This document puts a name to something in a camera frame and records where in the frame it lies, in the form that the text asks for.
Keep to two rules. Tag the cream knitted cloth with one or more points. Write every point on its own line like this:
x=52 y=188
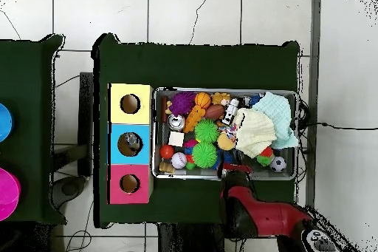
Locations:
x=254 y=132

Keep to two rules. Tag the mint green knitted cloth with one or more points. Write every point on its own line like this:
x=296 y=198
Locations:
x=274 y=110

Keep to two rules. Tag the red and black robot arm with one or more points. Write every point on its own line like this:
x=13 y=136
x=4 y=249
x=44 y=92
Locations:
x=271 y=216

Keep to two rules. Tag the shallow silver mesh bin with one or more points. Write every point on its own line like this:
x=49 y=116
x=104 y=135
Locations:
x=277 y=175

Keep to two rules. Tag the wooden box with three holes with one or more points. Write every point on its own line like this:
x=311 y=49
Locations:
x=141 y=151

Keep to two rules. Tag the green puffer toy with eyes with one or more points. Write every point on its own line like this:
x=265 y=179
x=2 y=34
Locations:
x=204 y=154

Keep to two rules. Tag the black and white soccer ball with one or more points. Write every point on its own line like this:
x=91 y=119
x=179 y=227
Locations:
x=278 y=164

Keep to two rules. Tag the grey plastic toy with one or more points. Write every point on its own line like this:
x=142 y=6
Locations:
x=231 y=111

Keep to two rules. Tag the brown toy football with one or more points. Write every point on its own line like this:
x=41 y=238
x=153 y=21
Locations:
x=214 y=112

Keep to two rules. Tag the orange toy basketball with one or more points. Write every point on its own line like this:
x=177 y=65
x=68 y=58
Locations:
x=203 y=100

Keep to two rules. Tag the silver drink can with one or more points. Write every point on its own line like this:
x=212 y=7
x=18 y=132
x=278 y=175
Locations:
x=176 y=122

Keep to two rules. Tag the purple spiky ball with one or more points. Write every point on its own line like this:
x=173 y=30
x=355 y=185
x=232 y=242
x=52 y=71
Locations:
x=183 y=103

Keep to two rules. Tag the black upright panel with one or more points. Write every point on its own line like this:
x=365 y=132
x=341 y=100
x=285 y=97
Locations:
x=86 y=110

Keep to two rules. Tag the magenta round disc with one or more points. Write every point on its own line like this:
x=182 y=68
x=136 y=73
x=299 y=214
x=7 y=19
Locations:
x=7 y=194

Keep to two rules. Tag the blue round disc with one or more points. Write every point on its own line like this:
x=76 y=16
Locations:
x=5 y=122

